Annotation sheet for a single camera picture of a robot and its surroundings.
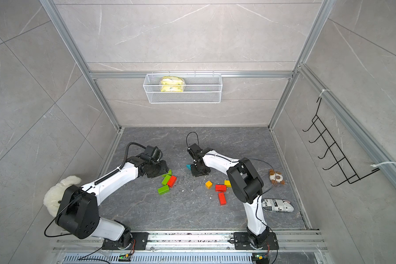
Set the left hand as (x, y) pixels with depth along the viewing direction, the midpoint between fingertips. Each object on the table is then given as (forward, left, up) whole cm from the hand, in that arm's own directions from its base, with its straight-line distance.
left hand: (167, 167), depth 88 cm
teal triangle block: (+5, -11, -8) cm, 15 cm away
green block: (-3, +2, -7) cm, 8 cm away
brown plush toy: (-5, -63, -6) cm, 63 cm away
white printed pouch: (-20, -56, -6) cm, 60 cm away
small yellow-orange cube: (-7, -22, -8) cm, 25 cm away
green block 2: (-10, +2, -8) cm, 13 cm away
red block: (-5, -2, -7) cm, 9 cm away
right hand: (0, -17, -8) cm, 19 cm away
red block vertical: (-15, -29, -8) cm, 34 cm away
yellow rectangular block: (-7, -33, -7) cm, 35 cm away
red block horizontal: (-9, -29, -9) cm, 32 cm away
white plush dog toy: (-18, +45, +10) cm, 49 cm away
